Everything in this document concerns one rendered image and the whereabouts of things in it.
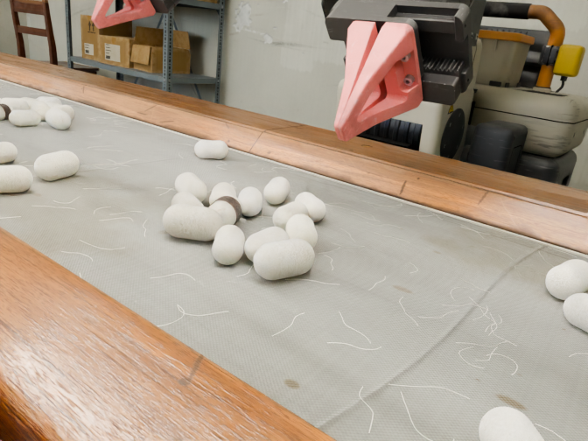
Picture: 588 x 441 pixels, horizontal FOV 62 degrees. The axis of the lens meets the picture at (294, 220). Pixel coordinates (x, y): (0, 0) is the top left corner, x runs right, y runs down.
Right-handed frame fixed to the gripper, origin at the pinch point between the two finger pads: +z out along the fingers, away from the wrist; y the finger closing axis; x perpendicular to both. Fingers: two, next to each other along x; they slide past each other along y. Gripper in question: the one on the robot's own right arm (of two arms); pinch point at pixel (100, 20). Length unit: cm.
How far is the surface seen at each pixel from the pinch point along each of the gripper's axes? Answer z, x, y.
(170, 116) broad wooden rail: 4.7, 9.8, 10.4
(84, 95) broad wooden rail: 5.1, 9.8, -8.4
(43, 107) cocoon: 13.7, 1.6, 2.5
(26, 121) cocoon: 16.7, 0.4, 4.7
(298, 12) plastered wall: -157, 117, -114
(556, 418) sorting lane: 23, -3, 60
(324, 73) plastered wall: -137, 138, -92
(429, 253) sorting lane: 14, 4, 50
